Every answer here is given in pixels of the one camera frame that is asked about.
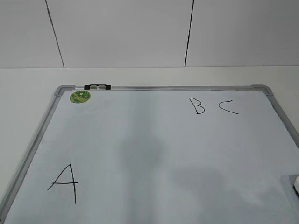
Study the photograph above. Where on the white board eraser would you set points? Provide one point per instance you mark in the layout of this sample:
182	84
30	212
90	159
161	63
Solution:
290	184

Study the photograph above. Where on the black marker clip holder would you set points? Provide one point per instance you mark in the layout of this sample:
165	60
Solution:
97	87

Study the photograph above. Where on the round green magnet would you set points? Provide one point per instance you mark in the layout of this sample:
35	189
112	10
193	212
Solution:
80	97

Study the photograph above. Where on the white board with grey frame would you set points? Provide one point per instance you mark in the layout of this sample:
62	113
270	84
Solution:
158	155

